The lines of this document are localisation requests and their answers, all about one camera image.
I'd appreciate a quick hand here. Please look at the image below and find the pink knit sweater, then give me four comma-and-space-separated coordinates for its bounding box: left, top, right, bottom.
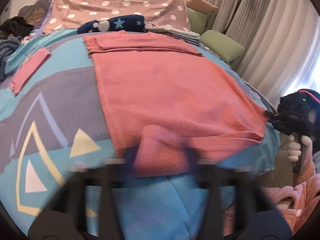
83, 31, 266, 177

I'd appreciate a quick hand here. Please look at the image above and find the right pink sleeve forearm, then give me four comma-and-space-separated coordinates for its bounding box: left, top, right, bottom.
263, 155, 319, 233

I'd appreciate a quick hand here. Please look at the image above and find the black clothes pile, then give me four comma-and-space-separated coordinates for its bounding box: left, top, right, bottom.
0, 16, 34, 40

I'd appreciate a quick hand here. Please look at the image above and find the right white gloved hand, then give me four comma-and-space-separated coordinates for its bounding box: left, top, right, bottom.
287, 134, 312, 166

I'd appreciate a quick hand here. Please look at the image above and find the green pillow near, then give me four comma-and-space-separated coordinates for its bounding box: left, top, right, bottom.
200, 30, 245, 63

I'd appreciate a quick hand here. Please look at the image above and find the green pillow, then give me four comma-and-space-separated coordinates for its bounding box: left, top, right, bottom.
200, 30, 245, 63
187, 8, 207, 35

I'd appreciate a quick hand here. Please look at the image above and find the white curtain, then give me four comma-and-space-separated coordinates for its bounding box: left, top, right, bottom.
208, 0, 319, 105

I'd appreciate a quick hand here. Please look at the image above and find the blue geometric bedspread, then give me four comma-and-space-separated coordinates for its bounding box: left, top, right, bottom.
0, 28, 282, 240

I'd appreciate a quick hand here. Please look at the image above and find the patterned folded garments stack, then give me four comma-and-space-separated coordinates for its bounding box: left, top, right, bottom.
171, 34, 201, 47

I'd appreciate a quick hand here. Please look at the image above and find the green pillow far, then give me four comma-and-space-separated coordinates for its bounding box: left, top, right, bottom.
187, 8, 207, 35

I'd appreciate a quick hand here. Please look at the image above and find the grey folded garment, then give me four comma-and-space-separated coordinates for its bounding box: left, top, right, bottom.
147, 25, 200, 38

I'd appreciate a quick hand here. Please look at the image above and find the tan pillow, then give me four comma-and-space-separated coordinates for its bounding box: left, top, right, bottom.
186, 0, 218, 15

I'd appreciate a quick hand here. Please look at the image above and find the pink polka dot sheet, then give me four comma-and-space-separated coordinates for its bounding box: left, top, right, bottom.
43, 0, 190, 34

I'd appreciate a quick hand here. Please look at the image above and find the navy star blanket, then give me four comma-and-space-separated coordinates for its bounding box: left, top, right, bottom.
77, 15, 146, 34

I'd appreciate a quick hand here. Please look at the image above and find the dark blue fleece blanket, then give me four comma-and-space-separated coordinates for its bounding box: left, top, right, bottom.
0, 36, 22, 83

